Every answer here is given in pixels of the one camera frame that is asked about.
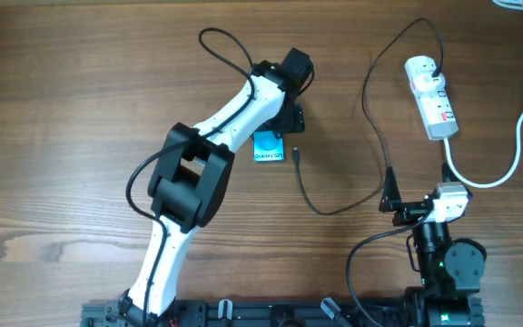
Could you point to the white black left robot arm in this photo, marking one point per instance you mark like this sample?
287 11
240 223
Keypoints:
192 172

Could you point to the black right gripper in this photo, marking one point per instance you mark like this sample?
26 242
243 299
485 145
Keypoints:
409 211

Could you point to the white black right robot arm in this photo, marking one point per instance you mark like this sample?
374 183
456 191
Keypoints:
450 269

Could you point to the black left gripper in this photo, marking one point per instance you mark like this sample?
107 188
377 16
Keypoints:
293 122

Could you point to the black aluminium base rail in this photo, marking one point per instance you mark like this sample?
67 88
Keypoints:
398 312

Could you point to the white power strip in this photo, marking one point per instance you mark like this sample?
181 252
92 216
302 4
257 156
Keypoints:
436 112

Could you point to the blue screen Galaxy smartphone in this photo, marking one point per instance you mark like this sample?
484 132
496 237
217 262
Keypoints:
268 147

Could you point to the white charger plug adapter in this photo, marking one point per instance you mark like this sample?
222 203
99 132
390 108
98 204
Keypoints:
425 83

